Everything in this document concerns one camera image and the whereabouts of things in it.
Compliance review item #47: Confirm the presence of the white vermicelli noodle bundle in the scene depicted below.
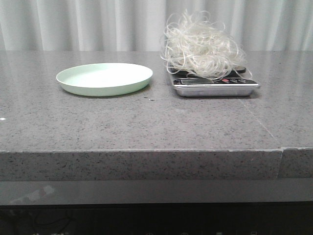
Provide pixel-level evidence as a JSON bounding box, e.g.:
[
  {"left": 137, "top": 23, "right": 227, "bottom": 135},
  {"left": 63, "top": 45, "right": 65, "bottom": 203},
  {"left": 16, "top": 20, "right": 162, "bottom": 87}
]
[{"left": 160, "top": 11, "right": 246, "bottom": 81}]

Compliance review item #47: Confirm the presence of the light green round plate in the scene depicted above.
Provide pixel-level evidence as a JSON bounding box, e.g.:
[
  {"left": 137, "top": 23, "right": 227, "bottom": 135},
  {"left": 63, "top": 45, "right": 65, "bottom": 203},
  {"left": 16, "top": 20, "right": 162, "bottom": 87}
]
[{"left": 56, "top": 63, "right": 153, "bottom": 97}]

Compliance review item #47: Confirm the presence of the black silver kitchen scale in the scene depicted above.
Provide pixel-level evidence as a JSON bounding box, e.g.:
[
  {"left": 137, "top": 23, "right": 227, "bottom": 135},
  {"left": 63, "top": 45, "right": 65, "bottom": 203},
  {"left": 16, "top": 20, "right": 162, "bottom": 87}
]
[{"left": 168, "top": 67, "right": 260, "bottom": 97}]

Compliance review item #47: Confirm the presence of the white pleated curtain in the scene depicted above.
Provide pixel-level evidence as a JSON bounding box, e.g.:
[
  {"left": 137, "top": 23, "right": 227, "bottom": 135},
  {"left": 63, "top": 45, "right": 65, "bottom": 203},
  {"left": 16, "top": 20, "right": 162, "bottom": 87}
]
[{"left": 0, "top": 0, "right": 313, "bottom": 51}]

